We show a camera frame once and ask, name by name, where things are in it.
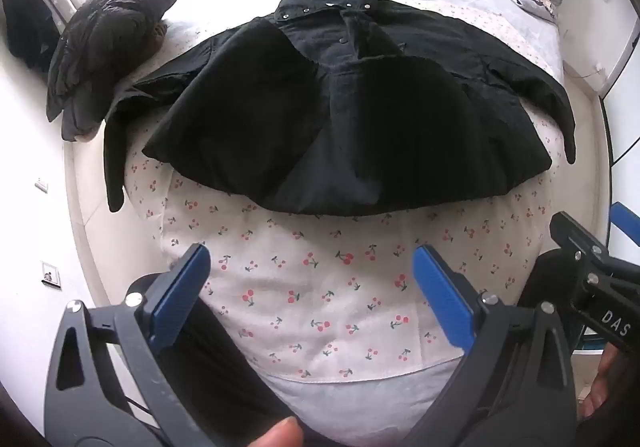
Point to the person's left hand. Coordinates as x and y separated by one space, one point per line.
277 434

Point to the dark hanging clothes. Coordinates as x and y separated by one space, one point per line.
27 22

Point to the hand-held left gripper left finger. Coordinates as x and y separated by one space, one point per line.
181 294

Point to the white wall socket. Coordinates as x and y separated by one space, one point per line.
42 185

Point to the dark grey puffer jacket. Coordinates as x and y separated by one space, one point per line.
107 42

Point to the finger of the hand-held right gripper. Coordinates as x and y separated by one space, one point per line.
627 224
587 242

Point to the brown cloth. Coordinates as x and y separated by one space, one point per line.
157 34

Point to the person's black pants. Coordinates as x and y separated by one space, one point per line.
225 367

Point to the wall socket with picture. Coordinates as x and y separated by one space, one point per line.
51 274

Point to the black jacket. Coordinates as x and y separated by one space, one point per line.
325 117

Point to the person's right hand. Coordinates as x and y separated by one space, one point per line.
607 377

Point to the cherry print bed sheet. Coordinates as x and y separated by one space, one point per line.
320 287

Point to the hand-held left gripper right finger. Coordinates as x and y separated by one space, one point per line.
442 294

